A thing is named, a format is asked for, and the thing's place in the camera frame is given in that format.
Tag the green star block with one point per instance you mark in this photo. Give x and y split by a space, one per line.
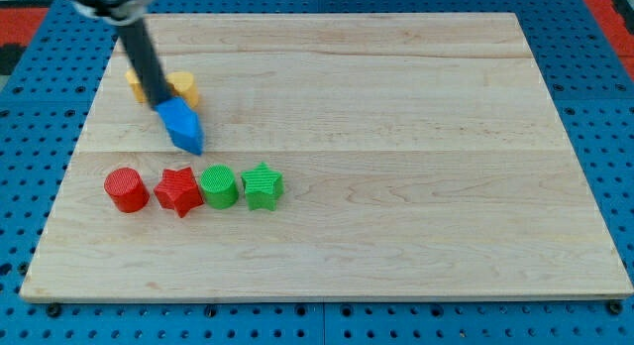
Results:
263 187

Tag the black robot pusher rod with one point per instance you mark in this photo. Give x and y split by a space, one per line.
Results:
142 55

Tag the yellow heart block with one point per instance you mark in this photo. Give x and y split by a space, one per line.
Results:
181 83

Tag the red cylinder block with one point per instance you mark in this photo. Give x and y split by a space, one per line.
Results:
126 189

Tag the light wooden board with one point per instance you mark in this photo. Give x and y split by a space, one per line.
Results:
423 159

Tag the red star block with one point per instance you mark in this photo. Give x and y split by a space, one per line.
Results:
178 190

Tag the green cylinder block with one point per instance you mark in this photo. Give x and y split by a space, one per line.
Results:
219 187

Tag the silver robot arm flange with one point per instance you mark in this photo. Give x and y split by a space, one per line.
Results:
114 12

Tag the blue triangle block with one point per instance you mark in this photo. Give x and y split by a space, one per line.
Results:
182 124

